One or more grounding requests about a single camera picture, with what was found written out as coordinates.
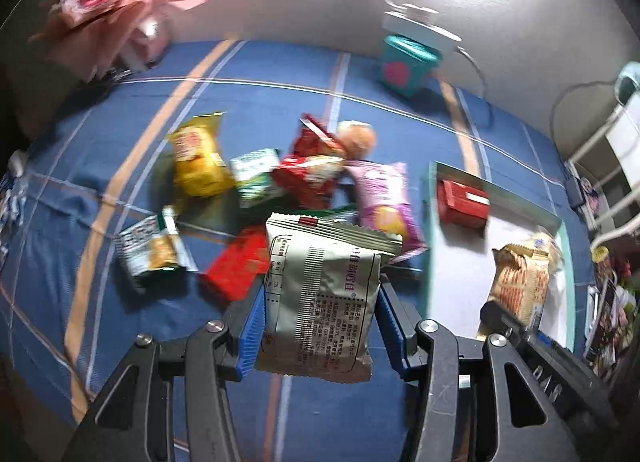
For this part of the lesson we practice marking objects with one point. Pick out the yellow bread packet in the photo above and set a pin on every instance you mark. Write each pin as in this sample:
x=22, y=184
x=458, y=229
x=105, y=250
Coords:
x=197, y=157

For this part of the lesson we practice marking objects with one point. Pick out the yellow snack cup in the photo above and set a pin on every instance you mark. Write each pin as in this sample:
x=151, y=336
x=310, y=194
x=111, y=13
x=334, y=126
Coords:
x=600, y=254

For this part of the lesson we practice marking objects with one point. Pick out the white blue printed item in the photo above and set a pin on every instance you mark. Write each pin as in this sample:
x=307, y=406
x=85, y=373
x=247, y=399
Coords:
x=10, y=197

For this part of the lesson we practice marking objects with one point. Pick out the silver grey snack packet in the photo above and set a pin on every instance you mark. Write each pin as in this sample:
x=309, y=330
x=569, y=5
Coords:
x=320, y=302

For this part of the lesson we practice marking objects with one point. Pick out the teal box with pink hearts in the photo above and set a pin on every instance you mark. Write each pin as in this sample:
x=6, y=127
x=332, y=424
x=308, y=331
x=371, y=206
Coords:
x=405, y=72

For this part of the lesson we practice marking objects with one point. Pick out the pink snack packet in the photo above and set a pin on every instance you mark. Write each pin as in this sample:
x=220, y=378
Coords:
x=385, y=197

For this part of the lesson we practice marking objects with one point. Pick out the dark red white-label packet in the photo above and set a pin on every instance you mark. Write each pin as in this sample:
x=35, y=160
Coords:
x=460, y=202

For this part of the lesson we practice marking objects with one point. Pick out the white green-edged chip packet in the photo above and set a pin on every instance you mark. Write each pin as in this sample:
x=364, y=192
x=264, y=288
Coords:
x=147, y=247

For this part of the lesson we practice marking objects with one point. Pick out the white power strip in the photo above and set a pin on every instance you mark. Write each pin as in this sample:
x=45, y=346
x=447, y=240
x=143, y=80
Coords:
x=420, y=30

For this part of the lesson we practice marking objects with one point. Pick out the bright red packet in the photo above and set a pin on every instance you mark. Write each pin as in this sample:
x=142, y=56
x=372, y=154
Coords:
x=232, y=267

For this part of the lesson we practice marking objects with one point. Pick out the teal cloth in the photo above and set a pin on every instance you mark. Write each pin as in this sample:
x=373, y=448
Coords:
x=630, y=80

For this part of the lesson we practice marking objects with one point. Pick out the wrapped round pale bun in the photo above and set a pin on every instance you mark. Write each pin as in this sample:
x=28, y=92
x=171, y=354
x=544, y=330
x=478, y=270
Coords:
x=550, y=246

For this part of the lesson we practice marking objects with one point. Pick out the wrapped round orange bun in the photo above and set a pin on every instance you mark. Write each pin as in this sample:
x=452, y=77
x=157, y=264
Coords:
x=357, y=140

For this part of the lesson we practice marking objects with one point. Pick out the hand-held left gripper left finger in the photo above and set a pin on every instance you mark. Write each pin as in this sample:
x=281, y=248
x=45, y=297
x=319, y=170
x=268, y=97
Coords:
x=252, y=327

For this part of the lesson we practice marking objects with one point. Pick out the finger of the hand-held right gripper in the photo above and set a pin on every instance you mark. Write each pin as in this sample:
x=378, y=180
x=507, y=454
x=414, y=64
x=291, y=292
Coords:
x=502, y=319

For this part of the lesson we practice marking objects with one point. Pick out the white rack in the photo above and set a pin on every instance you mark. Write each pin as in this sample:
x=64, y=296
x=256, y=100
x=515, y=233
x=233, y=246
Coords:
x=627, y=137

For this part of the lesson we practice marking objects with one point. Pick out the green white snack packet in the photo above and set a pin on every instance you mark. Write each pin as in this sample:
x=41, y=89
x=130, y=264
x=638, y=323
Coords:
x=252, y=175

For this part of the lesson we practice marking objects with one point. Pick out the teal rimmed white box tray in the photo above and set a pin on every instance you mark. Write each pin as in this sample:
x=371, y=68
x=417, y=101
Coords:
x=460, y=282

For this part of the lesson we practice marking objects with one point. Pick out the orange beige snack packet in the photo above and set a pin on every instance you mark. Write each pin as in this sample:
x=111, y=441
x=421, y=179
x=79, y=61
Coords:
x=517, y=282

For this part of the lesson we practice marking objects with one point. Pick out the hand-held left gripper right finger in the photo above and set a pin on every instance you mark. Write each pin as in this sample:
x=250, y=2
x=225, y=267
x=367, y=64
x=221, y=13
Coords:
x=392, y=327

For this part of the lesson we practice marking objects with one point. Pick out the pile of assorted clutter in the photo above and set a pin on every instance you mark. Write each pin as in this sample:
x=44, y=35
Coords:
x=612, y=312

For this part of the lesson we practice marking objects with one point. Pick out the black power adapter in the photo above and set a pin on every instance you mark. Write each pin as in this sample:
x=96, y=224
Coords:
x=575, y=192

